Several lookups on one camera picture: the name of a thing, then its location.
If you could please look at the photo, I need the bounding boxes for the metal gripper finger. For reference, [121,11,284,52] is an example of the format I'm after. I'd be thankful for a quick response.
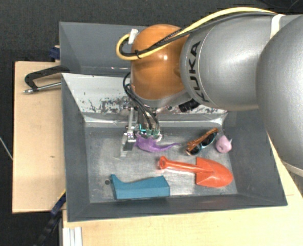
[127,132,137,151]
[120,134,131,158]

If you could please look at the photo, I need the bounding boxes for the purple toy dinosaur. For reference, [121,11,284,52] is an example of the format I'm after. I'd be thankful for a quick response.
[135,133,181,154]

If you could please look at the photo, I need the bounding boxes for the grey metal bin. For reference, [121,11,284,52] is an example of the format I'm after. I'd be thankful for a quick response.
[58,21,288,222]

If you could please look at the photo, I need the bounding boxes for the blue curved block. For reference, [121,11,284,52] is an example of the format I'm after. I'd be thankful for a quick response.
[110,174,171,200]

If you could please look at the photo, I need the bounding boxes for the brown and teal sunglasses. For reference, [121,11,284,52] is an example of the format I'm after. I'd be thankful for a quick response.
[185,127,219,156]

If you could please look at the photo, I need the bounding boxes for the pale wood board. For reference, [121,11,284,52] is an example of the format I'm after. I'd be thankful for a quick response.
[12,61,67,214]

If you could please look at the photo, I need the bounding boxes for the orange toy shovel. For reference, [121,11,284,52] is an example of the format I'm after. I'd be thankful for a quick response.
[158,155,234,189]

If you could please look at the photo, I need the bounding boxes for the pink toy animal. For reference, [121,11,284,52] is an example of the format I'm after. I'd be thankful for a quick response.
[215,134,233,154]

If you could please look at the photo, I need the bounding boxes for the black cylinder on white bracket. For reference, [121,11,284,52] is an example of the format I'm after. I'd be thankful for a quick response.
[178,98,200,113]

